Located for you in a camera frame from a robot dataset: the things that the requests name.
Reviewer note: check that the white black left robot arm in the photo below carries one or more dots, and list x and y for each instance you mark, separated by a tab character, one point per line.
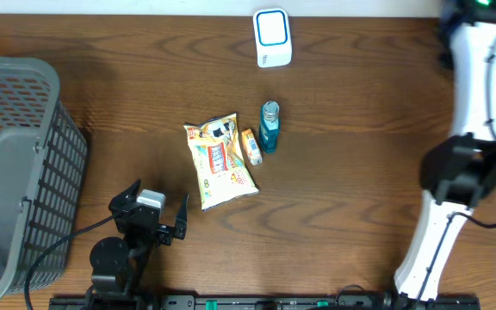
118	263

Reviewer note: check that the small orange white carton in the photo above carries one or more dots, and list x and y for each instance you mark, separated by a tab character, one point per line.
251	147

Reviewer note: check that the yellow snack bag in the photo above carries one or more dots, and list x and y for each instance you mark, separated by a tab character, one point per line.
221	171

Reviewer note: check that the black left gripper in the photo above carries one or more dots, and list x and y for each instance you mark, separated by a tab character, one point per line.
164	233

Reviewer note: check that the teal mouthwash bottle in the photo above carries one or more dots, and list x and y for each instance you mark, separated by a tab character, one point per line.
269	126

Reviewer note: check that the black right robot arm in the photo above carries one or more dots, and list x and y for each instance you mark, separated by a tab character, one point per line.
459	172

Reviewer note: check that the grey plastic shopping basket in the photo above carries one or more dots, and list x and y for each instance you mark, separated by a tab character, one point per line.
43	160

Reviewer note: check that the white barcode scanner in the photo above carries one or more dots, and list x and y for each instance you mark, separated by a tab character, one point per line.
272	37

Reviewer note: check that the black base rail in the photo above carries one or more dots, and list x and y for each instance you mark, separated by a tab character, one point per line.
346	301

